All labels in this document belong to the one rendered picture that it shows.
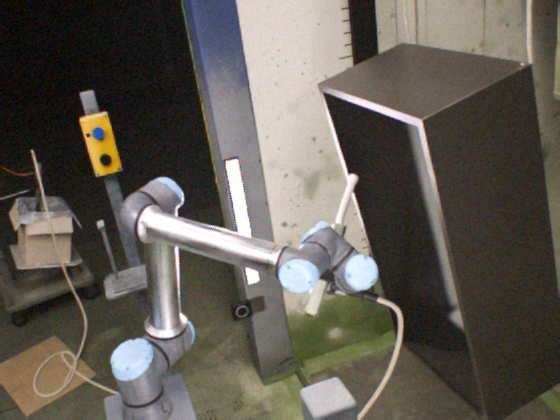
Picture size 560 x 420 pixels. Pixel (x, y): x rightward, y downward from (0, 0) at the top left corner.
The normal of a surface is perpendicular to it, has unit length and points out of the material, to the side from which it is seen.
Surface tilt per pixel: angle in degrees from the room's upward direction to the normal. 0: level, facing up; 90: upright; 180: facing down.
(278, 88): 90
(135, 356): 5
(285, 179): 90
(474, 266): 90
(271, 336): 90
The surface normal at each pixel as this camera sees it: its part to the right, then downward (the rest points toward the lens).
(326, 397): -0.15, -0.89
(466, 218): 0.34, 0.36
